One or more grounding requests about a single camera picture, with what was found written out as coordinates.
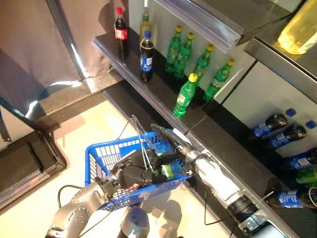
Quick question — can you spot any large yellow tea bottle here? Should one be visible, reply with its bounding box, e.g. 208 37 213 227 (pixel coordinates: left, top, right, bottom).
277 0 317 55

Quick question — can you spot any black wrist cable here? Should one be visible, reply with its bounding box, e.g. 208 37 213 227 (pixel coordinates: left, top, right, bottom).
57 184 117 235
203 187 239 237

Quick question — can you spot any blue plastic shopping basket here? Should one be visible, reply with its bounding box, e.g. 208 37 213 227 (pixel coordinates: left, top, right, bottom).
84 115 194 212

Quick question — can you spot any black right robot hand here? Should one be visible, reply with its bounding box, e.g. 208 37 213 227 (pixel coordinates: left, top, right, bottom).
150 123 197 165

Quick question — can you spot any dark low display platform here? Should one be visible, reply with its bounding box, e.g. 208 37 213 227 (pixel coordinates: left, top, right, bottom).
0 130 68 209

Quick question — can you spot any Coca-Cola bottle red cap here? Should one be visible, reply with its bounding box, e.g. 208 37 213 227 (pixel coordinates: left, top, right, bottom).
114 6 130 60

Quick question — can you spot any dark base step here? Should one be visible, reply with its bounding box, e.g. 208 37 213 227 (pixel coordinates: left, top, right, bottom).
26 68 125 130

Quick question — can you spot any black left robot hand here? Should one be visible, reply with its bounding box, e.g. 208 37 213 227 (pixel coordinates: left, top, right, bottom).
109 148 168 187

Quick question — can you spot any small yellow tea bottle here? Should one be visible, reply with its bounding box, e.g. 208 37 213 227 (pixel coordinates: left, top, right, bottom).
139 7 153 43

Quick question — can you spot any black hanging strap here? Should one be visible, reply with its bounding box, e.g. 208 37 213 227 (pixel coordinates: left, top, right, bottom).
0 108 12 143

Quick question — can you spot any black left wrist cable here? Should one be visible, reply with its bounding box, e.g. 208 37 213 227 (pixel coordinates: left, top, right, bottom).
57 184 117 235

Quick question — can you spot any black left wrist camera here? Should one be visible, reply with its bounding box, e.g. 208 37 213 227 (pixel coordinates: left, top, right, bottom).
95 176 120 199

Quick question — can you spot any reflective metal side panel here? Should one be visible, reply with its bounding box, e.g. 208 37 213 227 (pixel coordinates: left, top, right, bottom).
0 0 130 118

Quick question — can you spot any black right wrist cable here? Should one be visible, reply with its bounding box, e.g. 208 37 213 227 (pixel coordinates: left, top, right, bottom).
203 187 239 237

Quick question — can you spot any green Sprite bottle yellow cap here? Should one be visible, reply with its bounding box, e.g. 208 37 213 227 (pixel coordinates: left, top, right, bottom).
165 25 184 73
203 58 236 103
172 72 199 118
161 164 177 179
193 44 214 80
173 32 195 80

